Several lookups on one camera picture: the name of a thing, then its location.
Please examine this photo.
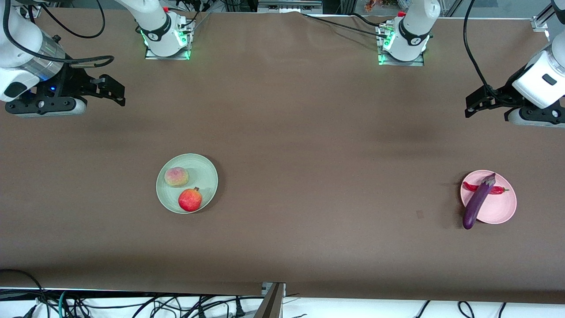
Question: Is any red chili pepper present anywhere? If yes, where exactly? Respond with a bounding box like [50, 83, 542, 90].
[462, 181, 510, 195]

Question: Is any purple eggplant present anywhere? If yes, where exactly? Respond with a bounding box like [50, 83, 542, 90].
[462, 173, 497, 230]

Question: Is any yellow pink peach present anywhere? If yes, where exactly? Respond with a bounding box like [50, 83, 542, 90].
[164, 167, 189, 187]

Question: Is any red pomegranate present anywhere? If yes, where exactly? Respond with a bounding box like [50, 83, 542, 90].
[178, 186, 203, 212]

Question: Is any pink round plate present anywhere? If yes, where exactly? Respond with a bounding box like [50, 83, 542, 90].
[460, 170, 517, 225]

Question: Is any pale green round plate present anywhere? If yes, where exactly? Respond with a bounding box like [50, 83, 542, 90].
[156, 153, 219, 214]

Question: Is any brown table mat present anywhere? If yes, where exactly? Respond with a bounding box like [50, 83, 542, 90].
[0, 8, 565, 305]

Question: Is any silver metal equipment box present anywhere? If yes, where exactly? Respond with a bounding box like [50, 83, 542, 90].
[257, 0, 324, 14]

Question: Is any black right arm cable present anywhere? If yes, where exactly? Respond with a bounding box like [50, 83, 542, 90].
[0, 0, 115, 68]

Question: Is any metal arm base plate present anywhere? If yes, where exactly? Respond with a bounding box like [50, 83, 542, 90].
[377, 24, 425, 67]
[144, 18, 192, 61]

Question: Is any black cable on mat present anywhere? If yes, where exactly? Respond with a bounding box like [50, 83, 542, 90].
[300, 12, 389, 38]

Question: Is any thick black floor cable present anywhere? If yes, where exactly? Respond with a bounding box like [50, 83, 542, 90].
[0, 269, 50, 318]

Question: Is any teal cable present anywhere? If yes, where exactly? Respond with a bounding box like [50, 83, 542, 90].
[56, 290, 80, 318]

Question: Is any aluminium profile post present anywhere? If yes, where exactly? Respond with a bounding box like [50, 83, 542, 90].
[254, 282, 286, 318]

